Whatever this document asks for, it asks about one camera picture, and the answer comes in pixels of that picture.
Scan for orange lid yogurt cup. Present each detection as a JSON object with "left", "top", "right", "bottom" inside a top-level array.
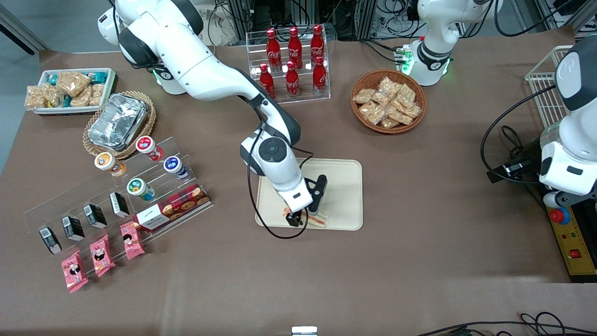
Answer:
[{"left": 95, "top": 152, "right": 126, "bottom": 177}]

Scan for crumpled beige cloth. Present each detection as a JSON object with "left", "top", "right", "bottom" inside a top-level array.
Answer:
[{"left": 194, "top": 7, "right": 243, "bottom": 47}]

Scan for blue lid yogurt cup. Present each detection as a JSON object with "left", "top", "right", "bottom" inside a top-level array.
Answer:
[{"left": 163, "top": 156, "right": 189, "bottom": 180}]

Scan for red cookie box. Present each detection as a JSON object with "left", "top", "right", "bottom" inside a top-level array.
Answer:
[{"left": 133, "top": 183, "right": 211, "bottom": 232}]

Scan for brown paper table cover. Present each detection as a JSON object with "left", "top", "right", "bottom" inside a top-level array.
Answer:
[{"left": 0, "top": 26, "right": 597, "bottom": 336}]

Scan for beige rectangular tray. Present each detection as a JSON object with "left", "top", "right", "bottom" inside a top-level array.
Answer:
[{"left": 256, "top": 158, "right": 363, "bottom": 231}]

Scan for round dark wicker basket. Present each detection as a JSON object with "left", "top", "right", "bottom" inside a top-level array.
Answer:
[{"left": 351, "top": 69, "right": 427, "bottom": 134}]

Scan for red lid yogurt cup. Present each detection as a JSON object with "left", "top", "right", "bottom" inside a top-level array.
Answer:
[{"left": 136, "top": 136, "right": 164, "bottom": 161}]

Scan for green lid yogurt cup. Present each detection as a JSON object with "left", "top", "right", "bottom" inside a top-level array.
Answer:
[{"left": 127, "top": 178, "right": 155, "bottom": 201}]

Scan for small black drink carton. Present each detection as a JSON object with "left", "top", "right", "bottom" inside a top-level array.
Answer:
[
  {"left": 83, "top": 204, "right": 108, "bottom": 229},
  {"left": 109, "top": 192, "right": 130, "bottom": 218},
  {"left": 39, "top": 227, "right": 62, "bottom": 255},
  {"left": 62, "top": 216, "right": 85, "bottom": 242}
]

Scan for aluminium frame rack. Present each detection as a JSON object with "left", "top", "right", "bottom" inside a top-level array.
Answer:
[{"left": 224, "top": 0, "right": 379, "bottom": 41}]

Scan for dark metal stand leg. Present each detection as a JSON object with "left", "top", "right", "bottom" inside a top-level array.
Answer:
[{"left": 0, "top": 5, "right": 49, "bottom": 56}]

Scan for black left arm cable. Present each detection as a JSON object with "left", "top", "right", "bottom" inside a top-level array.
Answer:
[{"left": 480, "top": 84, "right": 558, "bottom": 185}]

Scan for stacked aluminium foil containers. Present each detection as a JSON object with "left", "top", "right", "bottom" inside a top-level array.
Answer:
[{"left": 88, "top": 93, "right": 149, "bottom": 151}]

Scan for black arm base cable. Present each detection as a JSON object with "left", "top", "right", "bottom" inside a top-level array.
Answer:
[{"left": 359, "top": 39, "right": 407, "bottom": 64}]

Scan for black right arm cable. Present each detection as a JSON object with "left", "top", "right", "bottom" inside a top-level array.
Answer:
[{"left": 246, "top": 122, "right": 314, "bottom": 240}]

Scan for light oval wicker basket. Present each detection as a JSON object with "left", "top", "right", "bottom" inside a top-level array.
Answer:
[{"left": 83, "top": 91, "right": 157, "bottom": 160}]

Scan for triangle sandwich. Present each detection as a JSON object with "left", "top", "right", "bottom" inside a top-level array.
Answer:
[{"left": 281, "top": 208, "right": 329, "bottom": 229}]

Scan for yellow control box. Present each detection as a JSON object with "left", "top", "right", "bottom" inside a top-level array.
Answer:
[{"left": 546, "top": 205, "right": 597, "bottom": 277}]

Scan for white rectangular snack bin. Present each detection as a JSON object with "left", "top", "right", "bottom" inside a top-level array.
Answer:
[{"left": 33, "top": 68, "right": 116, "bottom": 115}]

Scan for black cables at table edge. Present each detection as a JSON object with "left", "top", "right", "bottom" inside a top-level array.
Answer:
[{"left": 415, "top": 312, "right": 597, "bottom": 336}]

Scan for red cola bottle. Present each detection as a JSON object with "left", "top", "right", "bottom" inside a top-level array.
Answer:
[
  {"left": 312, "top": 56, "right": 327, "bottom": 96},
  {"left": 266, "top": 28, "right": 282, "bottom": 70},
  {"left": 260, "top": 63, "right": 276, "bottom": 102},
  {"left": 310, "top": 24, "right": 325, "bottom": 66},
  {"left": 288, "top": 27, "right": 303, "bottom": 70},
  {"left": 285, "top": 61, "right": 300, "bottom": 98}
]

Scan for pink snack packet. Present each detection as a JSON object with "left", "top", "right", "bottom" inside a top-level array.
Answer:
[
  {"left": 61, "top": 251, "right": 89, "bottom": 294},
  {"left": 120, "top": 221, "right": 145, "bottom": 260},
  {"left": 90, "top": 235, "right": 116, "bottom": 278}
]

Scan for clear acrylic bottle rack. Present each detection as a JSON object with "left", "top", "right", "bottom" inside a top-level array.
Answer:
[{"left": 246, "top": 26, "right": 331, "bottom": 108}]

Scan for looped black cable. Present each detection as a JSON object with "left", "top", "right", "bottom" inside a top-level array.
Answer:
[{"left": 501, "top": 125, "right": 527, "bottom": 160}]

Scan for clear acrylic stepped stand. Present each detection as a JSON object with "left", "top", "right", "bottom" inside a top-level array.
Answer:
[{"left": 23, "top": 136, "right": 214, "bottom": 263}]

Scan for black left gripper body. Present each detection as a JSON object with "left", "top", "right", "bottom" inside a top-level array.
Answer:
[{"left": 517, "top": 138, "right": 545, "bottom": 181}]

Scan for white wire basket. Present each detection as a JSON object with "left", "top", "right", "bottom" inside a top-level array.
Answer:
[{"left": 525, "top": 45, "right": 575, "bottom": 130}]

